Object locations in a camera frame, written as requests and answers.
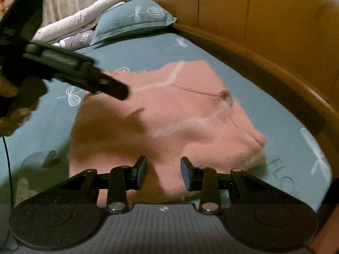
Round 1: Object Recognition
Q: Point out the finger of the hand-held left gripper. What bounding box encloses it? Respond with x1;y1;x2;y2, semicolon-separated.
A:
50;61;131;101

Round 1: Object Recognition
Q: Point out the pink striped knit sweater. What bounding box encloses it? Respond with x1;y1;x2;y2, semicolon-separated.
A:
67;60;267;209

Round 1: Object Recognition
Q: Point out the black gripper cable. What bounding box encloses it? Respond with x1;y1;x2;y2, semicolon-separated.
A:
2;135;15;207

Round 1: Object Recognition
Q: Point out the pink floral quilt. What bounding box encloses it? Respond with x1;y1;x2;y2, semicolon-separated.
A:
32;0;130;43

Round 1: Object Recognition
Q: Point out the person's left hand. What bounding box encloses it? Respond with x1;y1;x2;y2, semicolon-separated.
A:
0;74;38;137

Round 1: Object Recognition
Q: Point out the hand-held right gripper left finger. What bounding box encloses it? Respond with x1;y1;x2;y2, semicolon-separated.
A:
60;156;147;215

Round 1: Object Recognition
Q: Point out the blue pillow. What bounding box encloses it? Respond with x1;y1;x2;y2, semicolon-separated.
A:
89;0;177;46

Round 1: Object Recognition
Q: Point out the wooden headboard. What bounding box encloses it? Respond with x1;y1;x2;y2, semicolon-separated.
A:
143;0;339;143

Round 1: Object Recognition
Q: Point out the purple floral quilt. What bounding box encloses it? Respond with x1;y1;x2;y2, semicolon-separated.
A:
51;30;97;50

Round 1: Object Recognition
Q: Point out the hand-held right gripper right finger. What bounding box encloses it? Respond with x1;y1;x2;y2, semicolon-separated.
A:
180;157;268;215

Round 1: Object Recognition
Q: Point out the bed with blue floral sheet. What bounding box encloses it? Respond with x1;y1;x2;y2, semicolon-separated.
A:
0;30;334;213

